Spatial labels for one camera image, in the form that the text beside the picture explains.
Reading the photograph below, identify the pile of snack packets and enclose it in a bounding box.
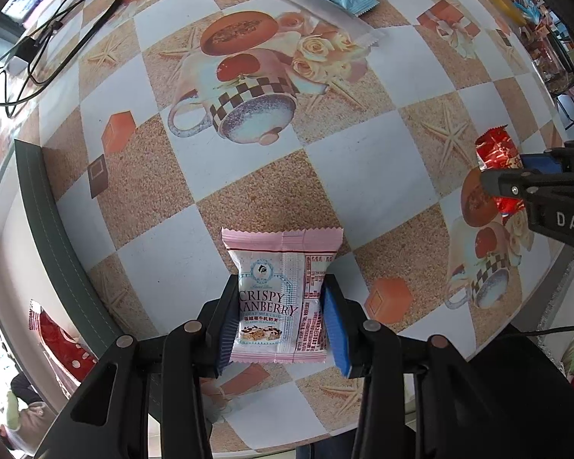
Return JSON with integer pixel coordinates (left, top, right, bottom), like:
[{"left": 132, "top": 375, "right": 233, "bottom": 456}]
[{"left": 459, "top": 0, "right": 574, "bottom": 99}]

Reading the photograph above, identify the red dotted snack packet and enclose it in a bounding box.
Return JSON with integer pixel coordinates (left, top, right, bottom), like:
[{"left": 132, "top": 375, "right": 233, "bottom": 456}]
[{"left": 29, "top": 300, "right": 99, "bottom": 383}]

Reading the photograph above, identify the dark green box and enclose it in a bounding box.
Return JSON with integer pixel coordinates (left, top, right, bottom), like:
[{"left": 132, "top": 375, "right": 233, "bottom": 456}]
[{"left": 0, "top": 119, "right": 124, "bottom": 393}]

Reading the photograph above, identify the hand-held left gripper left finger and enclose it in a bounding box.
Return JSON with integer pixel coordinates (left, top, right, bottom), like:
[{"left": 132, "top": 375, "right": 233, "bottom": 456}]
[{"left": 41, "top": 275, "right": 240, "bottom": 459}]

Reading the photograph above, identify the black cable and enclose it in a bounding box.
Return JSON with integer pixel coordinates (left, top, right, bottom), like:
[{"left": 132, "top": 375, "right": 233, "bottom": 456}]
[{"left": 0, "top": 0, "right": 147, "bottom": 118}]

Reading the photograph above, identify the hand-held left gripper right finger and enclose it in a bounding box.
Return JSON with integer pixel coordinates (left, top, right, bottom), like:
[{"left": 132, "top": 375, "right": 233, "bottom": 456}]
[{"left": 321, "top": 272, "right": 536, "bottom": 459}]

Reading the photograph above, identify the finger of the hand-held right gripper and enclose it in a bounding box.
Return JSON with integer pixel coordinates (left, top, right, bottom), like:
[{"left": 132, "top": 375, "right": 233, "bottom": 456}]
[
  {"left": 479, "top": 169, "right": 574, "bottom": 198},
  {"left": 520, "top": 140, "right": 574, "bottom": 174}
]

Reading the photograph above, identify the small red snack packet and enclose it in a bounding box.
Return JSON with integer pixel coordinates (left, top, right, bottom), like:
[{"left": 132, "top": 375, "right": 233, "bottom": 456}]
[{"left": 475, "top": 124, "right": 529, "bottom": 216}]

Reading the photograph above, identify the black power adapter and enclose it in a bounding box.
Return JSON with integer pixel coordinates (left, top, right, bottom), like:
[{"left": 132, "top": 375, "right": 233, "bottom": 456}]
[{"left": 7, "top": 36, "right": 42, "bottom": 75}]

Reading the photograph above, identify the pink white snack packet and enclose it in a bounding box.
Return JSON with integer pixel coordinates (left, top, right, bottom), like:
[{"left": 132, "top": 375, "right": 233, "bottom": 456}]
[{"left": 221, "top": 227, "right": 343, "bottom": 364}]

